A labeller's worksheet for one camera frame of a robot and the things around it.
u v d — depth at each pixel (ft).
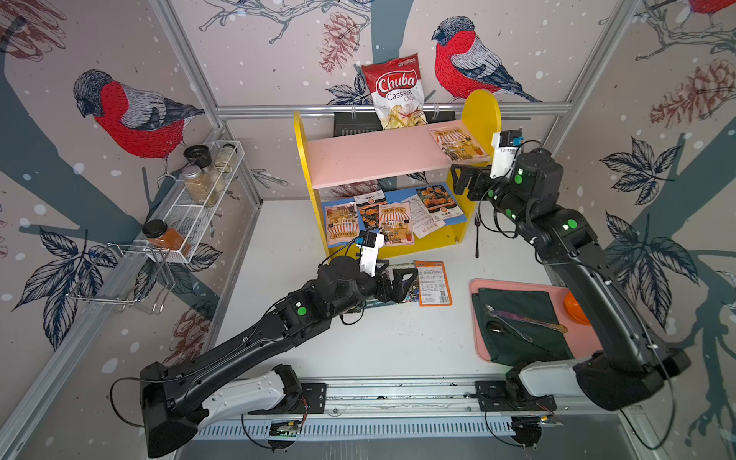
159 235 1.95
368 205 3.28
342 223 3.11
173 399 1.27
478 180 1.79
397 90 2.69
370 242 1.88
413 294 3.03
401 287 1.85
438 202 3.30
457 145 2.57
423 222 3.11
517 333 2.75
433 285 3.12
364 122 3.09
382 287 1.83
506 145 1.69
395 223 3.09
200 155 2.42
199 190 2.37
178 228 1.97
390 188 4.01
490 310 2.90
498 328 2.79
